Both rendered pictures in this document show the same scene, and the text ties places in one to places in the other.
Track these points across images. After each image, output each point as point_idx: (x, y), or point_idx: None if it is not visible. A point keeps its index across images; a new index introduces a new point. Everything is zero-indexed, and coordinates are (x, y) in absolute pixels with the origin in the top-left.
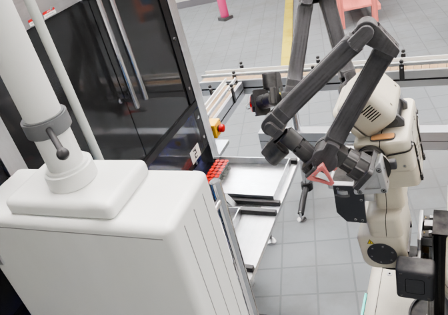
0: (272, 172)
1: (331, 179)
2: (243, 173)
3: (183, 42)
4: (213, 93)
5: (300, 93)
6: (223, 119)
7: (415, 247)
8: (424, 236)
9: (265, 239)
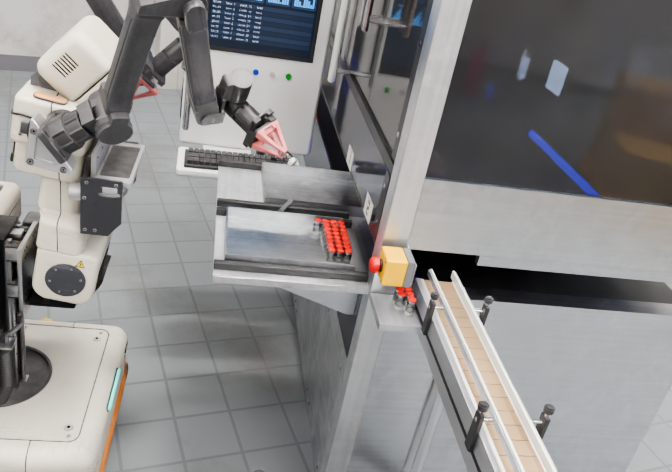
0: (250, 253)
1: None
2: (299, 255)
3: (421, 67)
4: (519, 399)
5: None
6: (444, 384)
7: (32, 300)
8: (27, 226)
9: (219, 185)
